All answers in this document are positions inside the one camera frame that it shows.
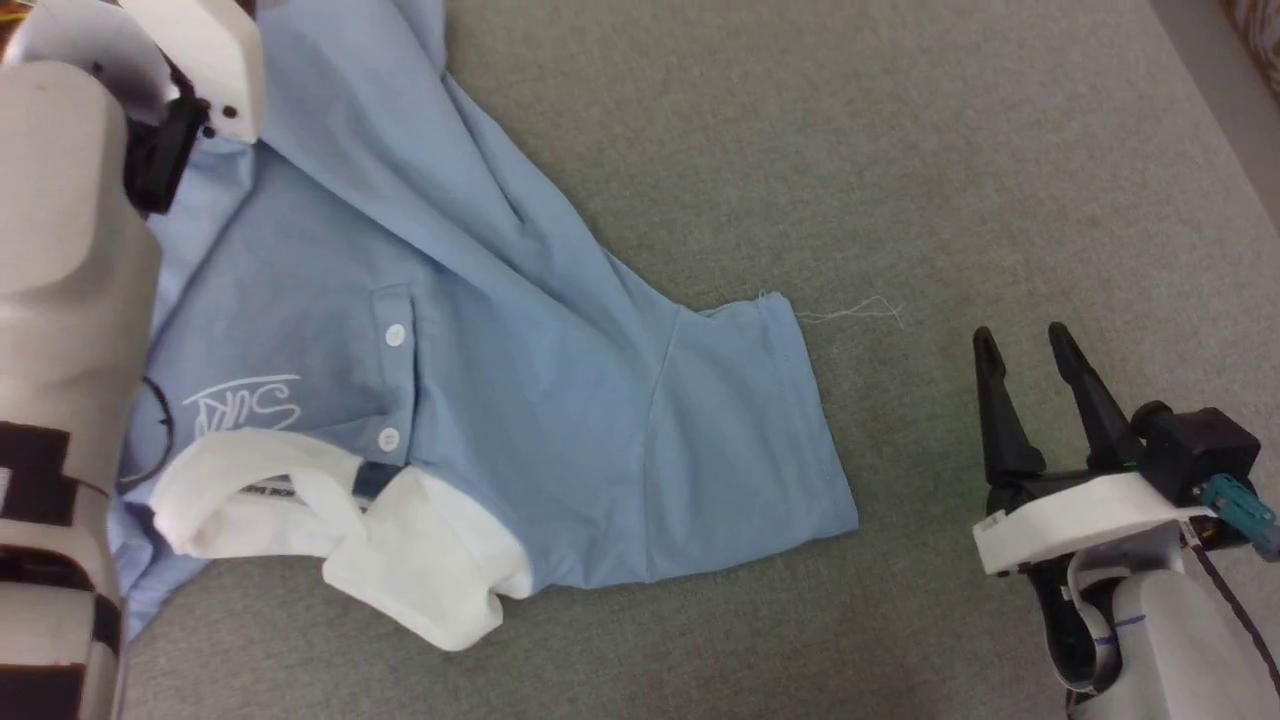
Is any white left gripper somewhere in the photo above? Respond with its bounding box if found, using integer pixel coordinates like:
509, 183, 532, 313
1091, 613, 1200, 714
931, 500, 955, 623
118, 0, 267, 214

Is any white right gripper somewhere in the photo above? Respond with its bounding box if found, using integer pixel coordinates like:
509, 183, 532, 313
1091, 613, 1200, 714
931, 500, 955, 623
972, 321, 1217, 578

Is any light blue polo shirt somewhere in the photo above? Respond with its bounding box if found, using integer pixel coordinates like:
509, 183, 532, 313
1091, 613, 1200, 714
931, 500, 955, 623
105, 0, 861, 653

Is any brown patterned fabric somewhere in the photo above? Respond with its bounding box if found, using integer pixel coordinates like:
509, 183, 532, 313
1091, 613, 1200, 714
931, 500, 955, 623
1222, 0, 1280, 99

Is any right arm black teal-plug cable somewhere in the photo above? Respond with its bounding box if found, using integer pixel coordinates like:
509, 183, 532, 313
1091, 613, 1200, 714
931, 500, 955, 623
1185, 474, 1280, 691

